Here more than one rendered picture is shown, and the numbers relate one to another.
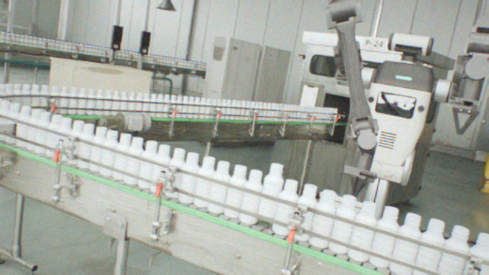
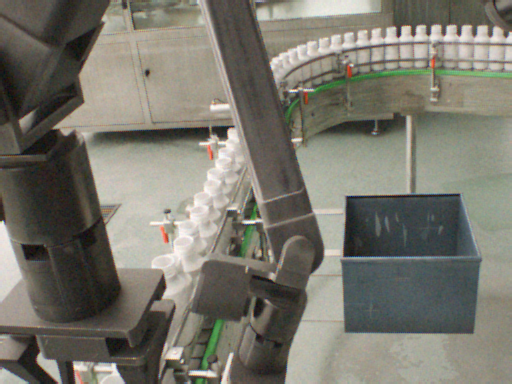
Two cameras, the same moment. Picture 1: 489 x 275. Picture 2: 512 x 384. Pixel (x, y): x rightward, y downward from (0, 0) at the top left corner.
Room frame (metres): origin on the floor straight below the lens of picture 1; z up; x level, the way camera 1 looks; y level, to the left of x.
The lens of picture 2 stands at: (1.28, -0.94, 1.71)
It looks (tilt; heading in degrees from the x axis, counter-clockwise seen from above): 27 degrees down; 78
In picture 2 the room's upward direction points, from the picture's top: 7 degrees counter-clockwise
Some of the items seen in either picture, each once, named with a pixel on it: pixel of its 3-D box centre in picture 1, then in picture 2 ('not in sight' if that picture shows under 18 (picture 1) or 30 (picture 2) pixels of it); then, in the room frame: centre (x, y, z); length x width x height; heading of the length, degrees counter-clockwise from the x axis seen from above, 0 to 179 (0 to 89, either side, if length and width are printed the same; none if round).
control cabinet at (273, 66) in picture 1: (260, 95); not in sight; (8.46, -0.23, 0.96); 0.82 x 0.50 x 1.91; 138
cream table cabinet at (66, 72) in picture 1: (98, 110); not in sight; (5.53, 1.89, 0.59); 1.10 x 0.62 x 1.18; 138
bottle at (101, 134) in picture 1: (99, 149); not in sight; (1.57, 0.52, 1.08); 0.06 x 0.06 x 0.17
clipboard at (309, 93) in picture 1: (308, 98); not in sight; (5.28, -0.72, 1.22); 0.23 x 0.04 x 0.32; 48
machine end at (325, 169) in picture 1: (365, 124); not in sight; (5.58, -1.54, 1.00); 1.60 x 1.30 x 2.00; 138
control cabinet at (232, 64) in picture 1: (228, 92); not in sight; (7.79, 0.37, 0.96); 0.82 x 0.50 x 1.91; 138
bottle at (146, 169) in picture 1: (149, 164); (228, 192); (1.48, 0.30, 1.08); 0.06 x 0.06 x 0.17
